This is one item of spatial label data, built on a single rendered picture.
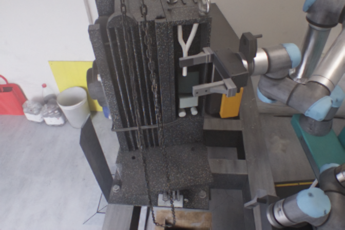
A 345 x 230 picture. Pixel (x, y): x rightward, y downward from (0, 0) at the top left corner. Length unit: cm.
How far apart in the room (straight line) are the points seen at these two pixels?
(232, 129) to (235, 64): 113
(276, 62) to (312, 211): 40
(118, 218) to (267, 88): 104
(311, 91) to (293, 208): 33
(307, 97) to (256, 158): 95
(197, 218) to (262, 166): 75
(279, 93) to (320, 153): 55
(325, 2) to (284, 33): 139
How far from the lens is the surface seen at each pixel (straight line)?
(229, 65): 72
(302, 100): 82
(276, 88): 84
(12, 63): 300
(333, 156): 135
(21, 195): 263
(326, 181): 94
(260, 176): 165
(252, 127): 186
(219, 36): 110
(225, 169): 163
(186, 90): 119
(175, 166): 134
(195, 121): 130
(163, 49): 99
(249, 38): 72
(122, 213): 152
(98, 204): 231
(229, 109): 113
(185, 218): 219
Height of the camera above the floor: 204
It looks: 44 degrees down
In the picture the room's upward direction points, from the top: 2 degrees counter-clockwise
